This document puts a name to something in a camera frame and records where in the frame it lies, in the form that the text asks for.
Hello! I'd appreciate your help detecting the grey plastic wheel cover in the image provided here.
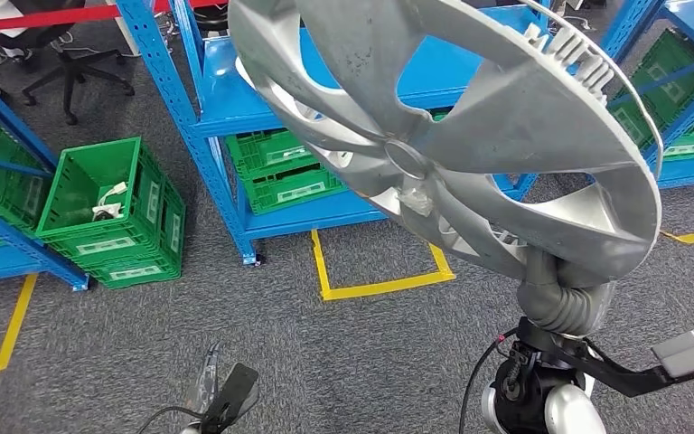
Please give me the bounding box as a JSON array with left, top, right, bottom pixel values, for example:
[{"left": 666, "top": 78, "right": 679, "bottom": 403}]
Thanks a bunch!
[{"left": 229, "top": 0, "right": 664, "bottom": 288}]

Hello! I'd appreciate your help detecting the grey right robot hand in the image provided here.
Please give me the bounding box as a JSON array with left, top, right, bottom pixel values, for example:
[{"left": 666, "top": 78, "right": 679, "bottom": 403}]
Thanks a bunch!
[{"left": 523, "top": 245, "right": 617, "bottom": 314}]

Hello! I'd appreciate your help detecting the open green plastic crate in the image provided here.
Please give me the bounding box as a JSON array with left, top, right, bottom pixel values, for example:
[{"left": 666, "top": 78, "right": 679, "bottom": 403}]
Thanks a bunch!
[{"left": 35, "top": 136, "right": 186, "bottom": 266}]

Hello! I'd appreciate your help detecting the white cable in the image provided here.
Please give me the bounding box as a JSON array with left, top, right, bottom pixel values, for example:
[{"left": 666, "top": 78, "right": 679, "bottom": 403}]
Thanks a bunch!
[{"left": 98, "top": 181, "right": 128, "bottom": 208}]

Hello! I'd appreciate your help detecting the bagged black cable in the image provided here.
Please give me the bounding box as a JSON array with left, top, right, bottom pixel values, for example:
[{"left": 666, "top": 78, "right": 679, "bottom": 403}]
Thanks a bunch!
[{"left": 90, "top": 202, "right": 124, "bottom": 222}]

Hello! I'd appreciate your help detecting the red barrier belt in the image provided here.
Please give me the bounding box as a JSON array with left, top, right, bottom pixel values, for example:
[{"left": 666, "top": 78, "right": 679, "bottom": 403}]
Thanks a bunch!
[{"left": 0, "top": 0, "right": 229, "bottom": 35}]

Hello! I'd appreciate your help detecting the black office chair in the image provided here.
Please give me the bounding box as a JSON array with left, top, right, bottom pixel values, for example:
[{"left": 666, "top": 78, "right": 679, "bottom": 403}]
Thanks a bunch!
[{"left": 0, "top": 24, "right": 136, "bottom": 127}]

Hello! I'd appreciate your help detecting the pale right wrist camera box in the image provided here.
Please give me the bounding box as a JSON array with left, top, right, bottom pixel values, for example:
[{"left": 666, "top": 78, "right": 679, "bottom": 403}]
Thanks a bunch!
[{"left": 651, "top": 322, "right": 694, "bottom": 379}]

